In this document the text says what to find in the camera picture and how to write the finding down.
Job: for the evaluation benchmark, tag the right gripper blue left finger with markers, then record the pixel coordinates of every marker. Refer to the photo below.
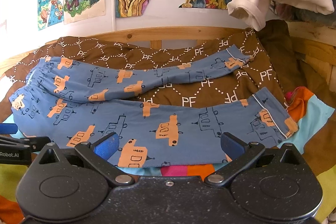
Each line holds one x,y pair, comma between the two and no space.
95,157

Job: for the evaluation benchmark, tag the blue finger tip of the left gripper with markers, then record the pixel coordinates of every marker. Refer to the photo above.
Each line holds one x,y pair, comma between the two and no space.
8,128

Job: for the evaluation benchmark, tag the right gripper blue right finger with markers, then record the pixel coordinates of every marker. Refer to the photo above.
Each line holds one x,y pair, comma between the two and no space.
243,156

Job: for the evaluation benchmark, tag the blue pyjama pants orange print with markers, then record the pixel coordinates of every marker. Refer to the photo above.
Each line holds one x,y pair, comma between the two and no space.
157,135

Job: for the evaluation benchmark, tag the colourful patchwork bedsheet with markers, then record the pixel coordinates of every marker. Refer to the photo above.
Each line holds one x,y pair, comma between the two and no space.
315,140

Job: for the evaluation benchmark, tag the brown PF patterned blanket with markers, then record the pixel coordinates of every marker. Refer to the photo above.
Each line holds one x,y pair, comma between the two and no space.
224,70

